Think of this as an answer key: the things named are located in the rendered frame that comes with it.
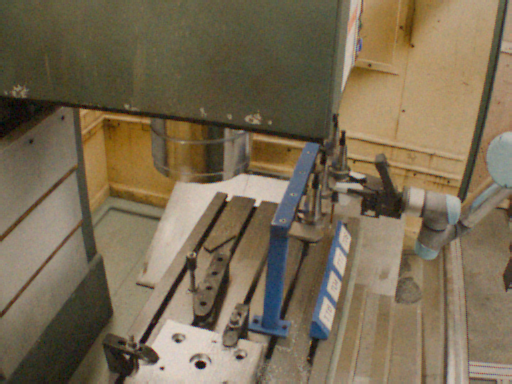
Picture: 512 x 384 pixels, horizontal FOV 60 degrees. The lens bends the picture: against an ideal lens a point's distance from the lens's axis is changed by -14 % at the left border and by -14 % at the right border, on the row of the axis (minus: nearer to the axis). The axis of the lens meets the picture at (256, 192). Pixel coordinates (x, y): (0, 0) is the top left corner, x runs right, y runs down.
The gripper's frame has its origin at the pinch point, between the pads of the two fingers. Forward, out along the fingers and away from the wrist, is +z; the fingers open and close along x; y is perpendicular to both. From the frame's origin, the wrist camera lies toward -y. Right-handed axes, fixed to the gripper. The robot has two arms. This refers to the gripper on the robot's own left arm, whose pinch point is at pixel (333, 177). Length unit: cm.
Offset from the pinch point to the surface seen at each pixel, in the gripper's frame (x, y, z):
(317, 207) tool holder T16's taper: -23.4, -4.8, 1.0
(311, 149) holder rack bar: 7.7, -2.8, 7.4
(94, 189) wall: 42, 50, 100
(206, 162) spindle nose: -55, -28, 15
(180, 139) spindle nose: -56, -31, 19
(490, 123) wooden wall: 219, 48, -97
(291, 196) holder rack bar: -17.2, -2.4, 7.7
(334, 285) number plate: -10.4, 26.1, -6.2
